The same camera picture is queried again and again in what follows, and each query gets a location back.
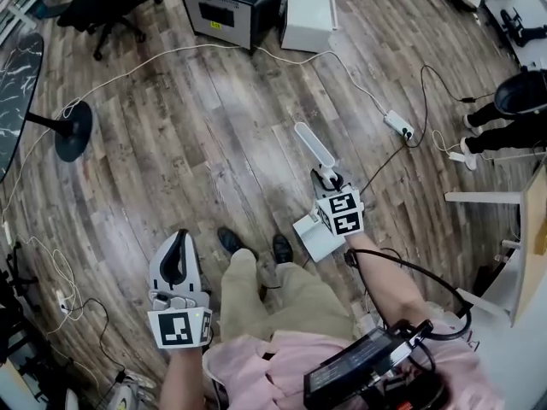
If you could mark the black chest-mounted device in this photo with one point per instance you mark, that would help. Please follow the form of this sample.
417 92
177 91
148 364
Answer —
359 361

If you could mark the pale sneakers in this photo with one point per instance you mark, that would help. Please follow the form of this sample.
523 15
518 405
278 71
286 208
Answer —
137 384

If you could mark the small white socket strip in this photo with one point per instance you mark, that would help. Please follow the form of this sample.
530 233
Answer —
62 302

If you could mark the person's black right shoe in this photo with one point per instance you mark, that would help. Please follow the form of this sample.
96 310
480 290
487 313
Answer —
282 248

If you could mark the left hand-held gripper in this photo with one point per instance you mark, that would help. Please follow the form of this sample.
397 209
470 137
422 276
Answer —
175 327

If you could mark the person's black left shoe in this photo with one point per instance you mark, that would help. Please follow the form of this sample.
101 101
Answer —
228 241

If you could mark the white plastic dustpan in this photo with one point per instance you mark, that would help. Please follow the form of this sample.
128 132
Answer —
314 145

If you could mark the light wooden board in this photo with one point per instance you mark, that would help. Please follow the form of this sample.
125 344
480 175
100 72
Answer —
532 246

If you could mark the white table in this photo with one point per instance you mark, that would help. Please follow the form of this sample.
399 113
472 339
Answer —
500 280

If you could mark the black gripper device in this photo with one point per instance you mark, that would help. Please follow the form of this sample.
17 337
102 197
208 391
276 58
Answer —
519 26

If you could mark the person's khaki trousers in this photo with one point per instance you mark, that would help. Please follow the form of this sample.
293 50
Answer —
290 301

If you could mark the black metal cabinet box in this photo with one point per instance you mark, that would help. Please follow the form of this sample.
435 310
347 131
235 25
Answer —
231 2

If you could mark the person's pink shirt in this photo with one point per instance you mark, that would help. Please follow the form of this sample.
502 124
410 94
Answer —
260 370

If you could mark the wooden plank floor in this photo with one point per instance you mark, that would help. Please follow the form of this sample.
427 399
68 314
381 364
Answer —
213 143

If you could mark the white box appliance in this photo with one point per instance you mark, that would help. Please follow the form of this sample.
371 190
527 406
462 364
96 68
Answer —
305 15

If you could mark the person's right forearm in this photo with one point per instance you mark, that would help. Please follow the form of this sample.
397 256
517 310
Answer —
384 280

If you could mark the black marble table top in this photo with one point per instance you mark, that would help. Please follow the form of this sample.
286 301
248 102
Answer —
15 96

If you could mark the black round table base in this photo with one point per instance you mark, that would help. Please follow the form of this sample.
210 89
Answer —
74 132

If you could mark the person's left forearm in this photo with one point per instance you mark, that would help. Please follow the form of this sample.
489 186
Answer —
181 378

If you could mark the small white charger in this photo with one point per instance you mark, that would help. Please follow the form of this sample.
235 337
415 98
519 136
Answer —
456 157

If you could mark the white power strip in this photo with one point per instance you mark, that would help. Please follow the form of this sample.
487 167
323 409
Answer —
398 124

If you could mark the person's black shoe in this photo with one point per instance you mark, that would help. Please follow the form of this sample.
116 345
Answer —
282 248
228 241

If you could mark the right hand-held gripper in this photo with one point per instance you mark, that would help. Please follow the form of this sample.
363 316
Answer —
344 214

